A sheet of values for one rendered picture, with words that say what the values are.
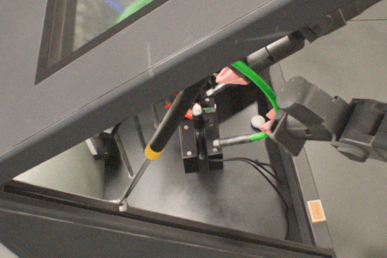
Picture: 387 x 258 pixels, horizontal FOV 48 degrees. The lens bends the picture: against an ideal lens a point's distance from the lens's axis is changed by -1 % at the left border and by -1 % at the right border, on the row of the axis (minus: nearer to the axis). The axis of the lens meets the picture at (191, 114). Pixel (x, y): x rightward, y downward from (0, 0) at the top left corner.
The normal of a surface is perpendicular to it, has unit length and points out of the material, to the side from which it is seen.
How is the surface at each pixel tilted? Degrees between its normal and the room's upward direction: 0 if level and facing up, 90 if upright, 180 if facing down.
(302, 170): 0
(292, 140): 46
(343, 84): 0
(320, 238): 0
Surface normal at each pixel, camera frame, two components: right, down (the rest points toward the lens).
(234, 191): -0.07, -0.59
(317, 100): 0.34, 0.04
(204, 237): 0.62, -0.52
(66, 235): 0.10, 0.80
